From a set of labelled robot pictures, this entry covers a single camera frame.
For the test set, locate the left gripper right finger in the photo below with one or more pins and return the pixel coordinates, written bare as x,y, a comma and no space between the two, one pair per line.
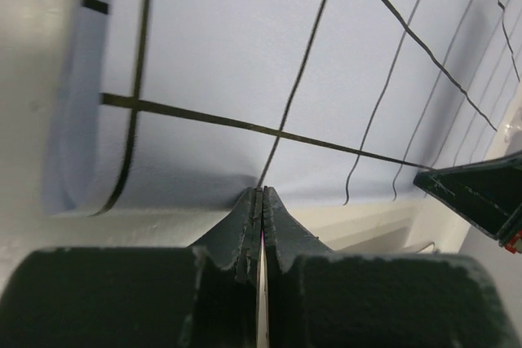
320,298

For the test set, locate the blue checkered cloth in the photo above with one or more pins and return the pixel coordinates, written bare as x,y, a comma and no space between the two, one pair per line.
183,104

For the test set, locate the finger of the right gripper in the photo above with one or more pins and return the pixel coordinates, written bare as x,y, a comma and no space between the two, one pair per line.
486,194

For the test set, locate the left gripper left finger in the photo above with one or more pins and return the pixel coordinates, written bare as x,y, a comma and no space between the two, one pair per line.
203,295

